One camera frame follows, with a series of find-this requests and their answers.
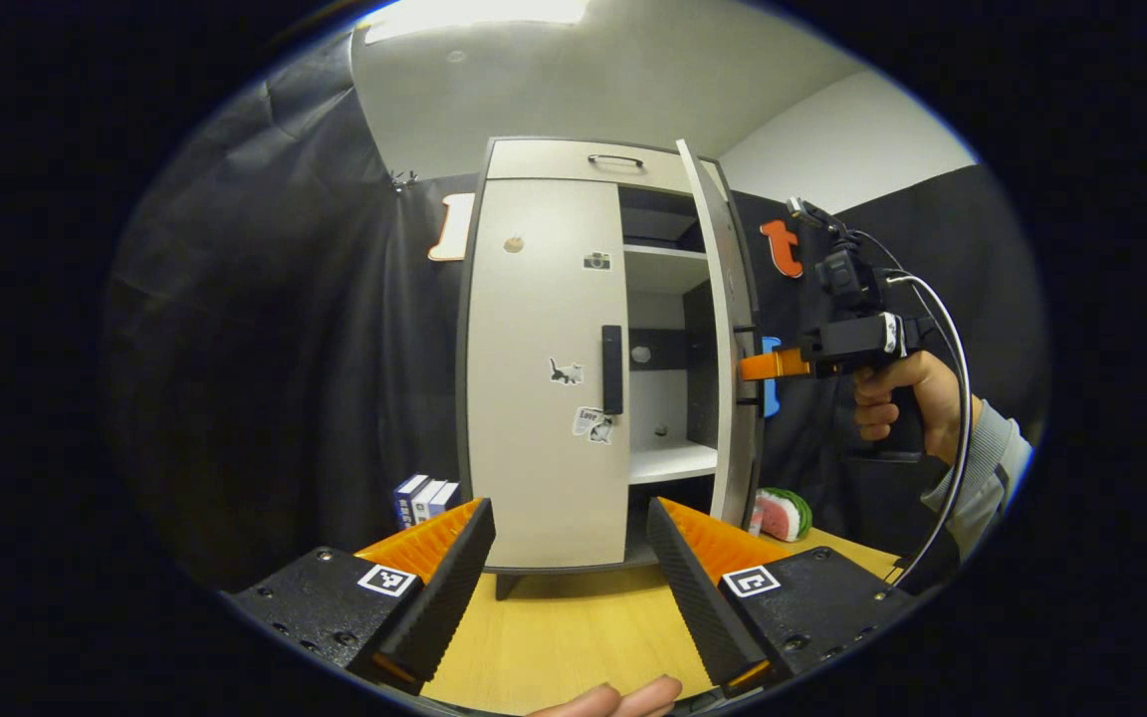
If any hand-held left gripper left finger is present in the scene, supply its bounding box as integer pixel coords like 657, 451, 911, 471
220, 498, 497, 696

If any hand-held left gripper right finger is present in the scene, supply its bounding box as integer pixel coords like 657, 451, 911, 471
645, 498, 921, 698

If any beige cabinet door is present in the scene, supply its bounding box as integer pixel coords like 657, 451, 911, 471
675, 139, 766, 530
464, 177, 632, 572

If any beige double-door shoe cabinet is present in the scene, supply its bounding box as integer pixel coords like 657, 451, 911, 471
454, 136, 766, 600

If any white cabinet shelf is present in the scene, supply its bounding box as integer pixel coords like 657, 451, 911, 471
622, 243, 713, 263
627, 440, 720, 487

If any beige cabinet drawer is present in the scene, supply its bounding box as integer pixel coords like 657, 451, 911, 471
484, 139, 726, 196

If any dark blue book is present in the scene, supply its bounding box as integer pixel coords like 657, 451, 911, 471
393, 474, 431, 530

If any toy watermelon slice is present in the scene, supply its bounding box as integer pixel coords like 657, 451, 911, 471
750, 487, 813, 544

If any black backdrop cloth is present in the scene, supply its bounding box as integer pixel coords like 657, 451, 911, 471
106, 30, 1048, 594

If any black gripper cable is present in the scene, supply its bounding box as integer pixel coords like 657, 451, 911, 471
847, 229, 974, 588

